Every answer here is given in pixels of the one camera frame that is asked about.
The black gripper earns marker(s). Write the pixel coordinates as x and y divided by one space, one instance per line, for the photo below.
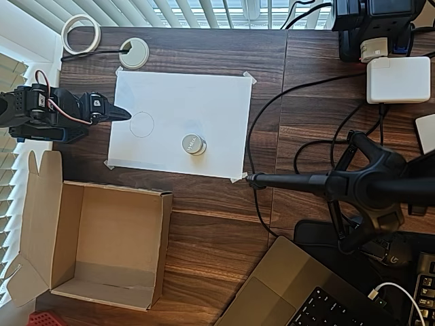
109 111

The dark glass jar silver lid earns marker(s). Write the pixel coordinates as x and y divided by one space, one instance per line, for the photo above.
192 142

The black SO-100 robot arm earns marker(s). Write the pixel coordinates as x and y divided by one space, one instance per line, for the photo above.
63 103

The open brown cardboard box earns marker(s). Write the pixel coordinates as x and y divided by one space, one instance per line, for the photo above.
119 220

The masking tape corner piece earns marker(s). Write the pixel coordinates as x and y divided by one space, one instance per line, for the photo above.
249 78
238 178
109 165
119 71

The round white desk grommet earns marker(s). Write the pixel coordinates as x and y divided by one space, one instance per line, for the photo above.
139 60

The white paper sheet with circles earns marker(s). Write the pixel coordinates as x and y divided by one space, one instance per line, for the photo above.
187 95

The masking tape roll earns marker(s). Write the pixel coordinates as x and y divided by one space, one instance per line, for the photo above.
98 34

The white vertical blinds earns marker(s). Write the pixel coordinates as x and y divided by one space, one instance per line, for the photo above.
7 190
204 13

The black mouse pad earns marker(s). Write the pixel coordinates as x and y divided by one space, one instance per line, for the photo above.
312 234

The grey laptop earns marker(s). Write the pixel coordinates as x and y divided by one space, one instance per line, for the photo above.
282 282

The black power strip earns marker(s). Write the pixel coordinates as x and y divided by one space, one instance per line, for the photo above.
350 27

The small white plug adapter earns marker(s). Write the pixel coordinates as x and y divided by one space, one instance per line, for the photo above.
374 49

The large white power adapter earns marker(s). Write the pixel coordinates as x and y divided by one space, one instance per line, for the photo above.
397 81

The blue plug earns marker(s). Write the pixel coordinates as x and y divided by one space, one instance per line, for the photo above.
401 49

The flat silver device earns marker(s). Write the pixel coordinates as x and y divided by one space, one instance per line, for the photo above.
427 136

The black Logitech mouse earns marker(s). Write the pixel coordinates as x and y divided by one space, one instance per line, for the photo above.
397 253

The black keyboard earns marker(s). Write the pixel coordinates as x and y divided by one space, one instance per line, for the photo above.
426 292

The black camera tripod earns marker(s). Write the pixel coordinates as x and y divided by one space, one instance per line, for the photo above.
367 190

